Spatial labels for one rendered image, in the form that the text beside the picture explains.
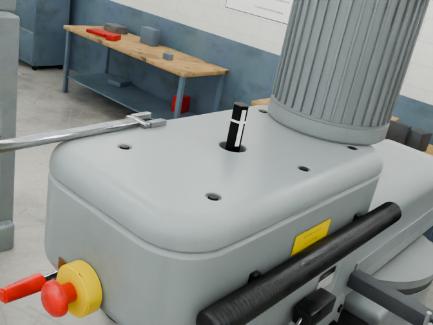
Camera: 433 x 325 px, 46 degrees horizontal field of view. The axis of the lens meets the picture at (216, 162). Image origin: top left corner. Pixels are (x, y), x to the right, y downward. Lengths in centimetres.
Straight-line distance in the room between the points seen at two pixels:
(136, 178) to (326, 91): 35
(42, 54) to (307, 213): 757
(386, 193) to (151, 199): 63
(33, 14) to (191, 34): 252
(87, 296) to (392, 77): 53
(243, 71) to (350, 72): 519
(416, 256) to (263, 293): 77
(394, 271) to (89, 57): 717
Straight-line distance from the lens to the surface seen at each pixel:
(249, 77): 590
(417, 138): 453
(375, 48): 77
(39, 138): 61
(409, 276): 120
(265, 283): 57
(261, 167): 63
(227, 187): 56
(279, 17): 568
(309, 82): 79
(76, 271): 58
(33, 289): 69
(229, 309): 53
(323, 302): 79
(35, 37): 798
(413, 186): 116
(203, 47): 633
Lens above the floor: 213
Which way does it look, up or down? 22 degrees down
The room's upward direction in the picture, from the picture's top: 11 degrees clockwise
